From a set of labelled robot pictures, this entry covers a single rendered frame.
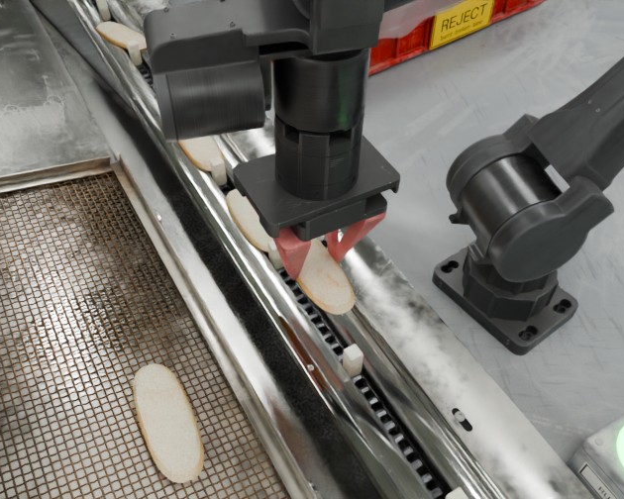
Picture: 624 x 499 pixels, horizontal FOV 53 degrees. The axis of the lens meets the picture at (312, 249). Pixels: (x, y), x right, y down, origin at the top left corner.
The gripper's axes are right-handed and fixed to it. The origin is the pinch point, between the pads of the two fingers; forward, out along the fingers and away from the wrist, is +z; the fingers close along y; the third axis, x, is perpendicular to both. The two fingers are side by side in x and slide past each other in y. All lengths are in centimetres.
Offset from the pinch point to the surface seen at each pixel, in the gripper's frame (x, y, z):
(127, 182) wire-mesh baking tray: -21.4, 9.5, 5.2
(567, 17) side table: -34, -64, 10
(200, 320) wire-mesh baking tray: -2.2, 9.3, 5.1
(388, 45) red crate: -35.2, -31.4, 7.6
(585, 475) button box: 22.5, -10.9, 7.2
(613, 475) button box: 23.7, -10.9, 4.4
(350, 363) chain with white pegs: 6.0, -0.5, 7.6
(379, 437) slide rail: 12.2, 0.4, 8.9
